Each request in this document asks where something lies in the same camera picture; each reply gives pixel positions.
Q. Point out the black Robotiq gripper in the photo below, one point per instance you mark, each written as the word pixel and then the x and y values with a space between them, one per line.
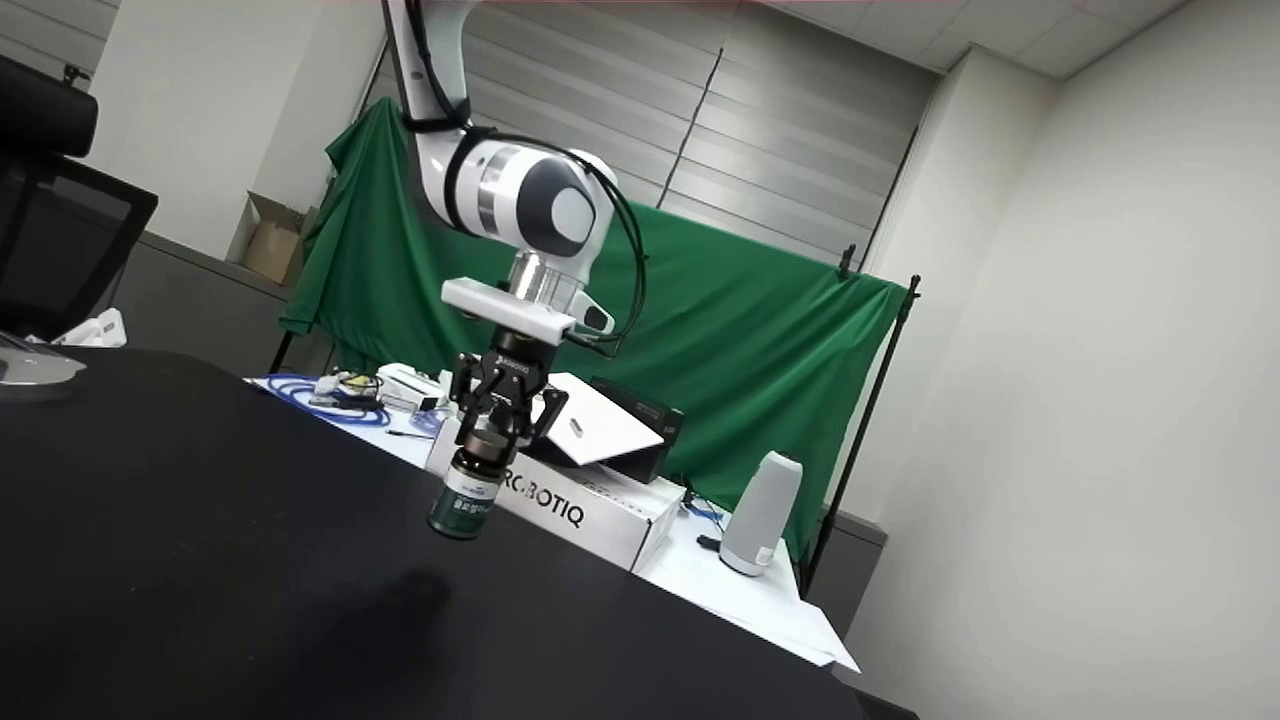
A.
pixel 515 374

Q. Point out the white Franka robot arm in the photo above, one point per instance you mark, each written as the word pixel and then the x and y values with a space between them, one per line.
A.
pixel 481 187

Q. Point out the white flat small box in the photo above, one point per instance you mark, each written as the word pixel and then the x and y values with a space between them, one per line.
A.
pixel 406 387

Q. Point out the white Robotiq cardboard box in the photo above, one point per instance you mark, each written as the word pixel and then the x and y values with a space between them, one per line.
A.
pixel 601 514

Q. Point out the green backdrop cloth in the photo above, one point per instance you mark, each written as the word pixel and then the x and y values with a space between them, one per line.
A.
pixel 746 323

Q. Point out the white tall speaker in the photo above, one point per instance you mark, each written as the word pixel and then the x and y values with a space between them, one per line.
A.
pixel 763 514

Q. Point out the brown cardboard box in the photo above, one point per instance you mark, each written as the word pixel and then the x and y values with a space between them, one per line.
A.
pixel 274 243

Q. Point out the white table sheet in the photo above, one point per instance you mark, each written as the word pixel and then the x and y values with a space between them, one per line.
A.
pixel 746 601

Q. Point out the black backdrop stand pole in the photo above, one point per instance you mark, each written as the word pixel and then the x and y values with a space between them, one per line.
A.
pixel 873 400

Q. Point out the grey window blinds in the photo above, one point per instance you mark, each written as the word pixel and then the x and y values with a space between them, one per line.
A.
pixel 801 144

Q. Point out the computer monitor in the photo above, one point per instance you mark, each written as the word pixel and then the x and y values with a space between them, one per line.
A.
pixel 66 243

